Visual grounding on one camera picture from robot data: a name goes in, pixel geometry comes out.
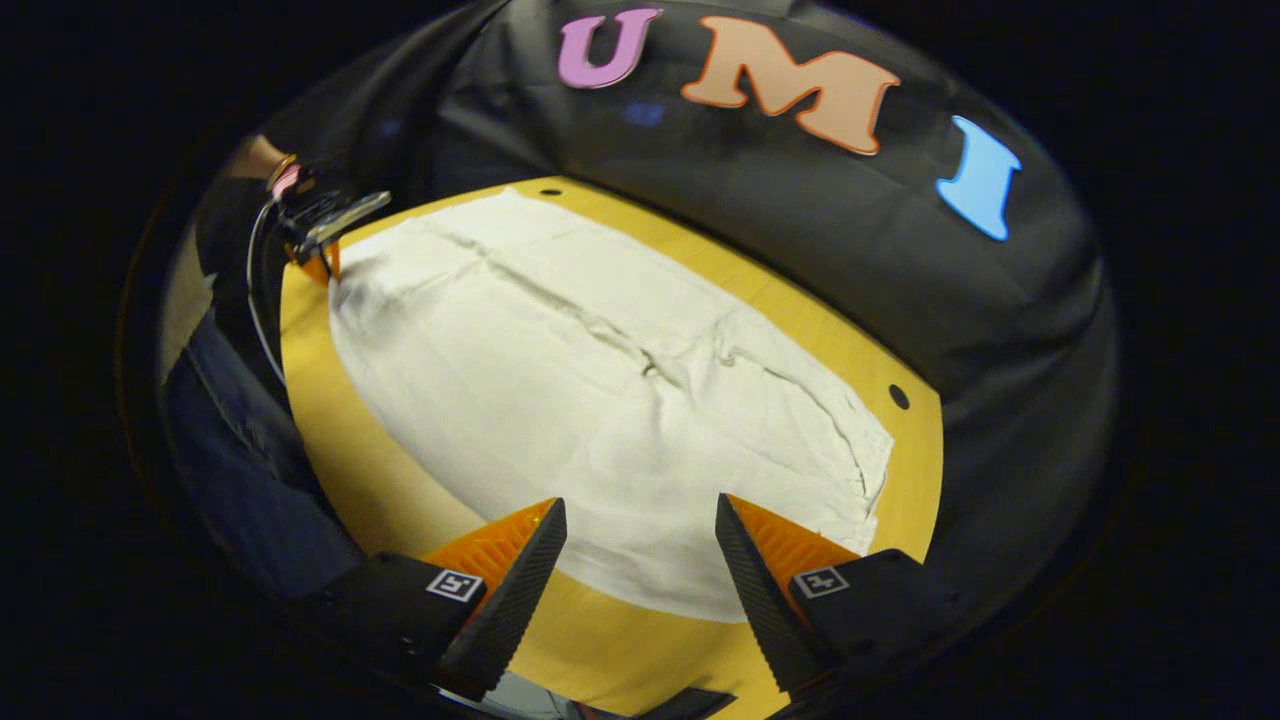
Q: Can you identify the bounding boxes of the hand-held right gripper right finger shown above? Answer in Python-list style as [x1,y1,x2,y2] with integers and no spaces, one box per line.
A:
[715,493,961,696]

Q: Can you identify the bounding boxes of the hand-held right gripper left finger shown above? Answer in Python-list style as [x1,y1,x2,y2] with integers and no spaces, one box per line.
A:
[300,497,568,701]

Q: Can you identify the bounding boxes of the white jeans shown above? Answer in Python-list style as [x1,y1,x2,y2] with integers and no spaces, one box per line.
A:
[328,188,894,623]

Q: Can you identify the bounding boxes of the person's dark blue clothing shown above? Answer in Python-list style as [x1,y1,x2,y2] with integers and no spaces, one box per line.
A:
[160,180,366,601]

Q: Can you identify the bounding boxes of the black backdrop cloth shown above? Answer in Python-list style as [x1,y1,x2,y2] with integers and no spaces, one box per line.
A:
[190,0,1121,641]

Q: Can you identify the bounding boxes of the thin white cable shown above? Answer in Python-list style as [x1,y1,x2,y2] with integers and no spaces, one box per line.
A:
[246,200,288,388]

